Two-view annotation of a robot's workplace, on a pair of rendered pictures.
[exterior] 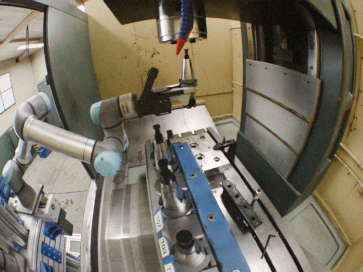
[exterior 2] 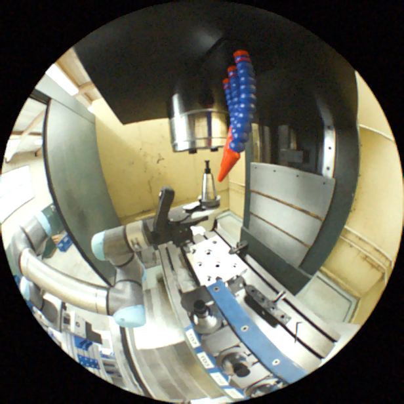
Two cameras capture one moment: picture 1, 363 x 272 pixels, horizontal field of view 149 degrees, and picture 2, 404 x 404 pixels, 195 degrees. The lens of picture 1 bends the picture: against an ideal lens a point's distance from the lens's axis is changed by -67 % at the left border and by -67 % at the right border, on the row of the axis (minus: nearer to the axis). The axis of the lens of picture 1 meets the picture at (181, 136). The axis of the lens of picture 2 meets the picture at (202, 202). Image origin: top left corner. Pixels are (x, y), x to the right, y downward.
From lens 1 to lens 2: 0.21 m
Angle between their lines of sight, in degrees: 14
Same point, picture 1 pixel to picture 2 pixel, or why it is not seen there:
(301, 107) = (314, 207)
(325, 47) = (342, 145)
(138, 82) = (145, 187)
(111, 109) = (117, 246)
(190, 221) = (255, 369)
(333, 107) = (345, 202)
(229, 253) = (296, 375)
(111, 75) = (120, 181)
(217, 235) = (284, 370)
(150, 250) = (187, 356)
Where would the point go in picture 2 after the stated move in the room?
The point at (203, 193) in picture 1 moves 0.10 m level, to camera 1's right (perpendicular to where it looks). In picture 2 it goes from (263, 345) to (303, 316)
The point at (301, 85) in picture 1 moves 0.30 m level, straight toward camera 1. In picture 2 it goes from (316, 186) to (345, 226)
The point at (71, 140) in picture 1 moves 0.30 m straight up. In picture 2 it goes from (76, 294) to (12, 144)
